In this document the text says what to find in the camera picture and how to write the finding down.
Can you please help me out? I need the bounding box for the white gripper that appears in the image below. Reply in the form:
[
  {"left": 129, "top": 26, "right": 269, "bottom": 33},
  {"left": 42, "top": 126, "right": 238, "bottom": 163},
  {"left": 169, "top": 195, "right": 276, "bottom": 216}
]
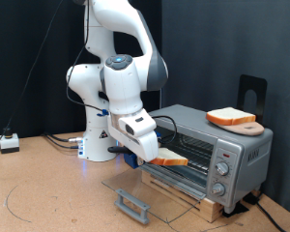
[{"left": 107, "top": 107, "right": 160, "bottom": 166}]

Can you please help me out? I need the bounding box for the white bread slice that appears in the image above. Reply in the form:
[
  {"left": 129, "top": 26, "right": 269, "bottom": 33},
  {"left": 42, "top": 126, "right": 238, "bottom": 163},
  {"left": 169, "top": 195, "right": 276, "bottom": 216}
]
[
  {"left": 206, "top": 106, "right": 257, "bottom": 127},
  {"left": 149, "top": 147, "right": 189, "bottom": 167}
]

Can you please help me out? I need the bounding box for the silver oven knob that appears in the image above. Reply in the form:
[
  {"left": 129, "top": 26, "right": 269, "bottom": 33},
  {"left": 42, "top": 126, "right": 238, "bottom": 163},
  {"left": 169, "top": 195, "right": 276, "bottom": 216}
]
[
  {"left": 215, "top": 160, "right": 231, "bottom": 177},
  {"left": 210, "top": 182, "right": 226, "bottom": 197}
]

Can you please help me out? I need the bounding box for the silver toaster oven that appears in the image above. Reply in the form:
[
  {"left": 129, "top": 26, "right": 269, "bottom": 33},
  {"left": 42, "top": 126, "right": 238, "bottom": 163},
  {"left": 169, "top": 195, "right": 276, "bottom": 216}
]
[{"left": 139, "top": 103, "right": 275, "bottom": 215}]

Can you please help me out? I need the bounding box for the slotted wooden block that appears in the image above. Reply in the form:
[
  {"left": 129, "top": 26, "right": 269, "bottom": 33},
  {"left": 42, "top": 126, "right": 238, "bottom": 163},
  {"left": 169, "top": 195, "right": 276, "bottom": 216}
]
[{"left": 140, "top": 170, "right": 225, "bottom": 224}]

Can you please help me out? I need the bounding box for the small wooden serving board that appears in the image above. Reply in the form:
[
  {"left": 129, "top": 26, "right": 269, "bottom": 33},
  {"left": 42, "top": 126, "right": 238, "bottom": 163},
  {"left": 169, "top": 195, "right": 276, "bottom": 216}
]
[{"left": 216, "top": 121, "right": 266, "bottom": 136}]

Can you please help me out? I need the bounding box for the white emergency stop box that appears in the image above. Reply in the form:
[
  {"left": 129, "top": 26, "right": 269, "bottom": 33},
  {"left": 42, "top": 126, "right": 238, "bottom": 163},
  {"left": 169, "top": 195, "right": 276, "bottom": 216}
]
[{"left": 0, "top": 127, "right": 20, "bottom": 155}]

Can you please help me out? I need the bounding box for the wire oven rack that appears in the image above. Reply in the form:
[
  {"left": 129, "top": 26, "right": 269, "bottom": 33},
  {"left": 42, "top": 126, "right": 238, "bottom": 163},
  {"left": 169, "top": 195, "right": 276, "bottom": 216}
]
[{"left": 158, "top": 130, "right": 216, "bottom": 175}]

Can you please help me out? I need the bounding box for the black cable silver connector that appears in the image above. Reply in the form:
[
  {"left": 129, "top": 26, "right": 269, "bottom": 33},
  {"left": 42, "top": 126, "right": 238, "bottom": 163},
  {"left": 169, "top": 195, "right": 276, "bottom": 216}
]
[{"left": 42, "top": 130, "right": 85, "bottom": 144}]

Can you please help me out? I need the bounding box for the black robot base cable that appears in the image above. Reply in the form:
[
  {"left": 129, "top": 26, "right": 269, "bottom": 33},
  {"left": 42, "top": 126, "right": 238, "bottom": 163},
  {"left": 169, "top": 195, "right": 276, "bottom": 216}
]
[{"left": 45, "top": 134, "right": 81, "bottom": 150}]

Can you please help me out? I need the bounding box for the black oven power cord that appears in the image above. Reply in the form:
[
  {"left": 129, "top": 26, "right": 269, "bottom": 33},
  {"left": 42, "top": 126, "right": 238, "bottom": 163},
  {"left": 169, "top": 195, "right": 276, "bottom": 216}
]
[{"left": 244, "top": 192, "right": 287, "bottom": 232}]

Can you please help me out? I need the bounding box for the black metal bracket with hole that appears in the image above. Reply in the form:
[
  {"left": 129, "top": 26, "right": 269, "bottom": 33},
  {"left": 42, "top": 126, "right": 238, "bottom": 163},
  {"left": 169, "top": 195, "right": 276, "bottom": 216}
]
[{"left": 237, "top": 73, "right": 269, "bottom": 125}]

